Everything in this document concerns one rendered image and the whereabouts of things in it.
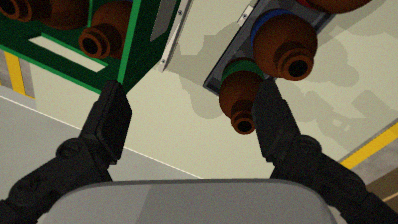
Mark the green plastic crate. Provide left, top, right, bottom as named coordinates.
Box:
left=0, top=0, right=181, bottom=95

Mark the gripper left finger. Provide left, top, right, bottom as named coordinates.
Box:
left=0, top=80, right=132, bottom=224

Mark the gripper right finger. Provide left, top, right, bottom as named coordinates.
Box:
left=251, top=79, right=398, bottom=224

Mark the dark grey tray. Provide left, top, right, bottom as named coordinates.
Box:
left=203, top=0, right=337, bottom=96

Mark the brown bottle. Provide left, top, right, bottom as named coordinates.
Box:
left=250, top=8, right=318, bottom=81
left=295, top=0, right=372, bottom=14
left=219, top=57, right=265, bottom=135
left=78, top=0, right=133, bottom=60
left=0, top=0, right=90, bottom=31

